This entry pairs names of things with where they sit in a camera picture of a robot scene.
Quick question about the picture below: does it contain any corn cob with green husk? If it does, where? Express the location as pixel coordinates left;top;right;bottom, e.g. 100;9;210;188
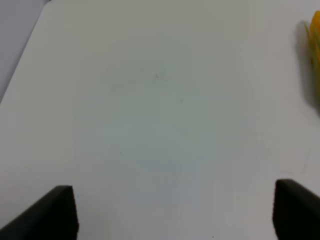
304;10;320;105

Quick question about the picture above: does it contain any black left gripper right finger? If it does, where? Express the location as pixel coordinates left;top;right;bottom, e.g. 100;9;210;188
272;179;320;240

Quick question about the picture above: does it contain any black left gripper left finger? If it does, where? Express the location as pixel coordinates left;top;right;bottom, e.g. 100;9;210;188
0;185;79;240

